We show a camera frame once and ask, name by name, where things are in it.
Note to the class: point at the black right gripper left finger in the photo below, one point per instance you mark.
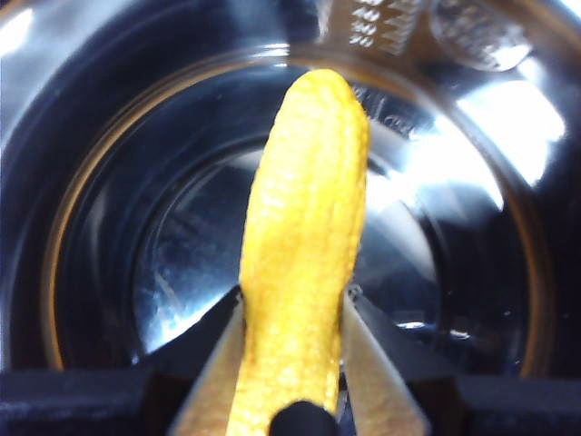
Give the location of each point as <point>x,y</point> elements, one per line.
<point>113,399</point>

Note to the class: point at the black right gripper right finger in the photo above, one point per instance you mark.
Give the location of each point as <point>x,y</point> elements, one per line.
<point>454,404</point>

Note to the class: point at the yellow corn cob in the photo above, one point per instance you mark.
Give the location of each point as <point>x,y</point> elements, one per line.
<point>304,236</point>

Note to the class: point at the sage green electric cooking pot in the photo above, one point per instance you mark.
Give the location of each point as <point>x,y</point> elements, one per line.
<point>136,181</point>

